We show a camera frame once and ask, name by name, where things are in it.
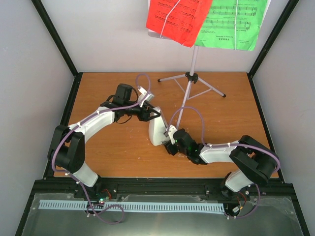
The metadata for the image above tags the white metronome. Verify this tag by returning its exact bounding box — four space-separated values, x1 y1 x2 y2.
149 107 170 146

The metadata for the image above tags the white music stand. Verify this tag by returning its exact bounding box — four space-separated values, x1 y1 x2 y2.
146 0 271 128

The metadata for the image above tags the red sheet music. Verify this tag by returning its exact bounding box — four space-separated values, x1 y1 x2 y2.
146 0 212 48

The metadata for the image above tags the green sheet music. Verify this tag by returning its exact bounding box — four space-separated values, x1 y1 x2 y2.
195 0 270 51

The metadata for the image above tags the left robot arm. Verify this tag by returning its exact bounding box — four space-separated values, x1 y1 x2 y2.
48 84 161 198

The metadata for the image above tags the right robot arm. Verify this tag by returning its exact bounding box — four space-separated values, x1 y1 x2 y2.
163 125 280 192

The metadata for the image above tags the small circuit board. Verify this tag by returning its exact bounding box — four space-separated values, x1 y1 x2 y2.
96 189 112 202

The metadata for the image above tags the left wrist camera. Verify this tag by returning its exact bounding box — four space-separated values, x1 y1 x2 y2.
137 86 155 107

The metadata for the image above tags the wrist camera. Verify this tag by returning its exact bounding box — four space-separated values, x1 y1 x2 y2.
164 125 177 139
137 86 155 107

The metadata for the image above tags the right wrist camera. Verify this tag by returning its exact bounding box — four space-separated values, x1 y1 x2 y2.
164 125 177 139

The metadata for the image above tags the black aluminium rail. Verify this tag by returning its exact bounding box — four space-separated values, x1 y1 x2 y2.
31 177 225 201

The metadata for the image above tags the blue cable duct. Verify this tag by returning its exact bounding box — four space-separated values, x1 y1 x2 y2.
38 200 224 214

